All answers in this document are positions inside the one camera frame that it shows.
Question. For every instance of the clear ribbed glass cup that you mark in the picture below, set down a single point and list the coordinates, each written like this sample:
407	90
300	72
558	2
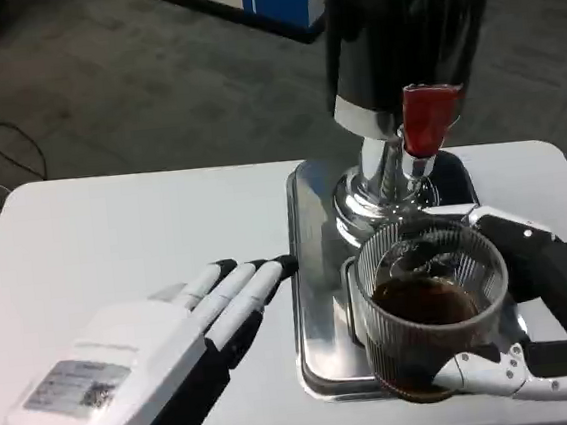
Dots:
491	278

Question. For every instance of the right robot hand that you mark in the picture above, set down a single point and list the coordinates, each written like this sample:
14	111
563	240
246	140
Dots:
565	271

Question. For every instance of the dark brown drink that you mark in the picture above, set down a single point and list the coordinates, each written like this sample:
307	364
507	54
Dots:
423	304

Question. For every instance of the steel drip tray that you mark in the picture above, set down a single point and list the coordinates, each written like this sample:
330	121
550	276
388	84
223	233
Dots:
319	319

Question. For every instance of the black drink dispenser chrome base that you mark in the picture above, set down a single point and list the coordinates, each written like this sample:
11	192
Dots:
397	36

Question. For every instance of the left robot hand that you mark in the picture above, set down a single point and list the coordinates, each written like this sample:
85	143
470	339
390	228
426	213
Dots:
118	369

